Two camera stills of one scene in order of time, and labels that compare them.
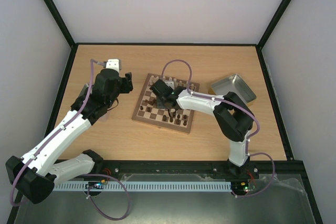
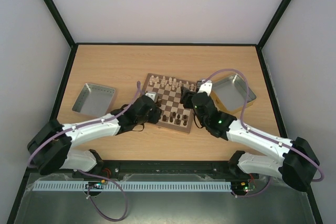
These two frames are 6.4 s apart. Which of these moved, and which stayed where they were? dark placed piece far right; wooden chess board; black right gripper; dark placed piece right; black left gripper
Moved: black right gripper; black left gripper
Stayed: wooden chess board; dark placed piece right; dark placed piece far right
